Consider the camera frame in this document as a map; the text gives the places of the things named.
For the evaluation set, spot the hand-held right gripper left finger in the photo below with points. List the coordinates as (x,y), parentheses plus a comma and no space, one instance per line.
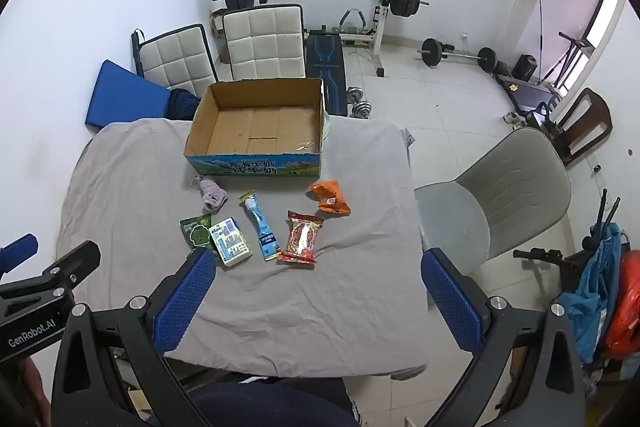
(186,299)

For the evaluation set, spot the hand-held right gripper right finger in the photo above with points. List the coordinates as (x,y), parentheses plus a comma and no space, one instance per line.
(451,299)

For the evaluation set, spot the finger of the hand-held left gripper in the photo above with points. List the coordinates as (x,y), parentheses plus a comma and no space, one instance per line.
(17,249)
(75,261)

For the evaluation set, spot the person's left forearm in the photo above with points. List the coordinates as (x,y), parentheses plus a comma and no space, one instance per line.
(22,394)

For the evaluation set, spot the dark green snack packet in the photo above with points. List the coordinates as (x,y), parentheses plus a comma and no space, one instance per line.
(196,232)

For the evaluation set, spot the green and white packet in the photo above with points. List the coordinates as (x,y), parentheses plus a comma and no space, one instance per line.
(230,243)

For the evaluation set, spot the long blue packet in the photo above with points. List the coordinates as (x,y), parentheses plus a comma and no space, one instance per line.
(260,227)

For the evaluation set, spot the pink sock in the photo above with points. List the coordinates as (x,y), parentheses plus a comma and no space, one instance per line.
(212,197)

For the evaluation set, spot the grey plastic chair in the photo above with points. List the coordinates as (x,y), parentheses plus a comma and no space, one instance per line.
(510,192)

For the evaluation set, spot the red snack packet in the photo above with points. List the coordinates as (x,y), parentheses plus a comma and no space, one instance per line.
(301,238)

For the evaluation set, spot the grey tablecloth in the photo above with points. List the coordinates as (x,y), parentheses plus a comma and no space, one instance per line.
(320,302)

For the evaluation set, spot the person's dark clothing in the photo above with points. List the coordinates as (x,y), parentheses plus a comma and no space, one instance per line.
(270,407)

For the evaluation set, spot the blue bag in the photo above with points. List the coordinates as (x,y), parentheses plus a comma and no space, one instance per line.
(595,292)

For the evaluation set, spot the orange snack packet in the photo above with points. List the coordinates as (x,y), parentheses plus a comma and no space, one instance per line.
(331,198)

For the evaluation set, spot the blue foam mat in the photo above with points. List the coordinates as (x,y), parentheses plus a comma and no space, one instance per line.
(125,99)

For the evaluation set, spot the orange plastic bag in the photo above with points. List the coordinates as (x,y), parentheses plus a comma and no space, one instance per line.
(625,307)

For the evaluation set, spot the cardboard box with blue print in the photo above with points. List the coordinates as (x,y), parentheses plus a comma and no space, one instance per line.
(260,127)

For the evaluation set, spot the dark blue cloth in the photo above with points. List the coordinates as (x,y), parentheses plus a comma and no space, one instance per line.
(182,104)

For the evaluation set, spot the pair of white shoes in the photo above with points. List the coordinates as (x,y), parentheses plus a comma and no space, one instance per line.
(512,118)

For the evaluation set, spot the chrome dumbbell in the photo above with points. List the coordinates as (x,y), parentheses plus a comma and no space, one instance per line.
(362,109)
(356,94)

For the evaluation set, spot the white padded chair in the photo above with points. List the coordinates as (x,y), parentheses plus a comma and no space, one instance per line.
(262,44)
(175,62)

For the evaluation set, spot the dark wooden chair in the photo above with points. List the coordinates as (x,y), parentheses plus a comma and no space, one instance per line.
(587,122)

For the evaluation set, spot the black speaker box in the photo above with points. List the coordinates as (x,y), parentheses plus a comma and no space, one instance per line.
(525,68)

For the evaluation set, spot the short barbell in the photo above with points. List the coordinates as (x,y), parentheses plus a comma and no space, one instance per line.
(457,55)

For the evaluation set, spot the black weight bench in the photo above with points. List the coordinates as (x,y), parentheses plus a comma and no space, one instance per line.
(326,67)

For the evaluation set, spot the black tripod stand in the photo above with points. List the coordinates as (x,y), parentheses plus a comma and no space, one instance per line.
(570,52)

